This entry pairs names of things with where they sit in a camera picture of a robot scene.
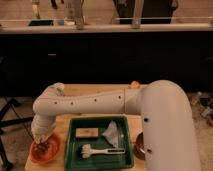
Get dark grapes bunch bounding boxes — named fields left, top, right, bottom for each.
left=36, top=142, right=49, bottom=154

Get red bowl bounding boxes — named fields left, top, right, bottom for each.
left=29, top=134, right=60, bottom=164

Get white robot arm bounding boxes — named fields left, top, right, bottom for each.
left=31, top=80, right=201, bottom=171

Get small orange object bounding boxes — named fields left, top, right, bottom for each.
left=130, top=81, right=141, bottom=89

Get black cabinet counter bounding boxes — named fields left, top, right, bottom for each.
left=0, top=24, right=213, bottom=97

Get green plastic tray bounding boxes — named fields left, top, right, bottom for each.
left=64, top=116, right=134, bottom=171

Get black tripod stand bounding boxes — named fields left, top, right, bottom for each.
left=0, top=98, right=33, bottom=171

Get white dish brush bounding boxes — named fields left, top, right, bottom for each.
left=81, top=144, right=125, bottom=158

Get tan wooden block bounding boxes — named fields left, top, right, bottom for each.
left=75, top=128, right=99, bottom=138

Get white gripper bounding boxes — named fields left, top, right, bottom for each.
left=31, top=115, right=56, bottom=144

